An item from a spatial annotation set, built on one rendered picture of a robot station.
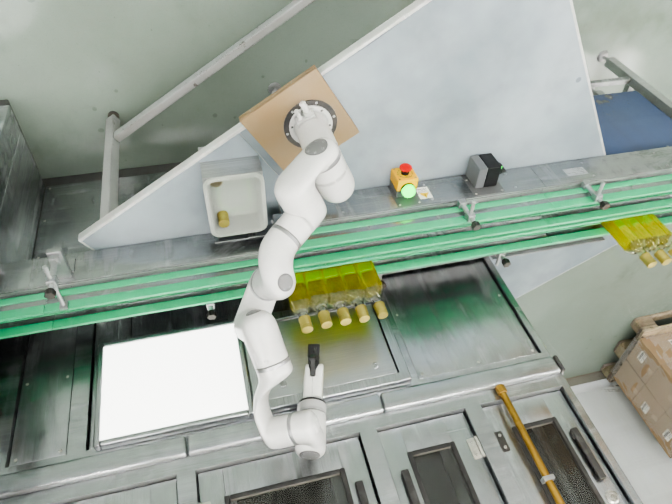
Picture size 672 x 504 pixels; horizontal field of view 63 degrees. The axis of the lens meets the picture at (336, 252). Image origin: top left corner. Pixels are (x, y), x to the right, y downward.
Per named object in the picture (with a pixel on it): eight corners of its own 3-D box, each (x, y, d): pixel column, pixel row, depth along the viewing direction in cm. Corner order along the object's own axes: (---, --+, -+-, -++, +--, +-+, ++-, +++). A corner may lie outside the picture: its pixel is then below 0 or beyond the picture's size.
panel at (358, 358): (100, 349, 170) (95, 452, 147) (98, 343, 168) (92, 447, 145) (377, 299, 188) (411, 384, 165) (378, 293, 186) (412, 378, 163)
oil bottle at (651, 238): (607, 215, 204) (656, 269, 185) (613, 203, 200) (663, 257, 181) (620, 213, 205) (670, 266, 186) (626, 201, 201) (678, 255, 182)
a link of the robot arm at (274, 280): (265, 227, 138) (228, 270, 133) (283, 221, 125) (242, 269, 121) (304, 263, 141) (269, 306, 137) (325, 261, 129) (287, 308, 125)
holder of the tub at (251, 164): (212, 231, 179) (214, 248, 173) (199, 162, 159) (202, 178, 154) (264, 223, 182) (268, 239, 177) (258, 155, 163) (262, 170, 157)
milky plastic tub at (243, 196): (209, 220, 175) (212, 239, 169) (199, 162, 159) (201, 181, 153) (263, 212, 178) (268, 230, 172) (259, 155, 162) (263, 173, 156)
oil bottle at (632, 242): (594, 217, 203) (641, 272, 184) (599, 205, 199) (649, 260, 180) (607, 215, 204) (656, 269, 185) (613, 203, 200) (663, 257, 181)
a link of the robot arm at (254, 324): (322, 342, 130) (300, 337, 144) (292, 258, 128) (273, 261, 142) (260, 371, 124) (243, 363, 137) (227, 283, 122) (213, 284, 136)
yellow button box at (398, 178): (388, 184, 184) (395, 198, 179) (390, 166, 178) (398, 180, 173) (408, 181, 185) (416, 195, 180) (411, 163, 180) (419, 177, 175)
